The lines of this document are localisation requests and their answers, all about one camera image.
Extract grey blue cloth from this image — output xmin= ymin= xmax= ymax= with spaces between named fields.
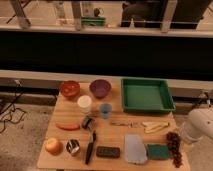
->
xmin=124 ymin=134 xmax=148 ymax=164

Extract red bowl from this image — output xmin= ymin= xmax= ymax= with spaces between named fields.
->
xmin=59 ymin=80 xmax=80 ymax=98

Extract white plastic cup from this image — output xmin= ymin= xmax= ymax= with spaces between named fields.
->
xmin=77 ymin=95 xmax=92 ymax=113

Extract shiny metal cup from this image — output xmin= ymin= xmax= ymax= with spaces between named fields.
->
xmin=66 ymin=139 xmax=80 ymax=156

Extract small metal can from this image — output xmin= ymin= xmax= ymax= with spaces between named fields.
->
xmin=81 ymin=116 xmax=95 ymax=131

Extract silver metal utensil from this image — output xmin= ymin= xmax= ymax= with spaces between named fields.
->
xmin=110 ymin=122 xmax=137 ymax=128

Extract green scrubbing sponge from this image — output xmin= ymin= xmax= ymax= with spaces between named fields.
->
xmin=147 ymin=144 xmax=170 ymax=160

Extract green plastic tray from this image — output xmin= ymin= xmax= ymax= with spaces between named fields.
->
xmin=121 ymin=78 xmax=176 ymax=114

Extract blue plastic cup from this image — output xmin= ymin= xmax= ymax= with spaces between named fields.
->
xmin=99 ymin=103 xmax=112 ymax=119

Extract black floor cables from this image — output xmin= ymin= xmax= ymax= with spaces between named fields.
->
xmin=0 ymin=79 xmax=29 ymax=134

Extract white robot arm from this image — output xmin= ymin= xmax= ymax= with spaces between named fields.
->
xmin=179 ymin=108 xmax=213 ymax=144

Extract peeled banana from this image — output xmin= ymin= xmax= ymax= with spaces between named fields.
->
xmin=142 ymin=122 xmax=169 ymax=134

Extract green box in background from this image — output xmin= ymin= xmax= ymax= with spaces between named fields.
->
xmin=81 ymin=17 xmax=106 ymax=27

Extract orange carrot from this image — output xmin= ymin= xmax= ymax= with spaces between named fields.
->
xmin=55 ymin=123 xmax=80 ymax=131

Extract red yellow apple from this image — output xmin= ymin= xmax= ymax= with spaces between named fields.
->
xmin=45 ymin=138 xmax=62 ymax=154

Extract black handled knife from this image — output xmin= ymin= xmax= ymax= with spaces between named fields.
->
xmin=85 ymin=131 xmax=96 ymax=165

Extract black sponge block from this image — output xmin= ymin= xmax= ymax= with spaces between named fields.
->
xmin=96 ymin=146 xmax=120 ymax=158

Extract dark red grape bunch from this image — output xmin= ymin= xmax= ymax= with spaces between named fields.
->
xmin=166 ymin=132 xmax=182 ymax=168

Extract purple bowl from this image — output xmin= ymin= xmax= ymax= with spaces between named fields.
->
xmin=89 ymin=79 xmax=111 ymax=98

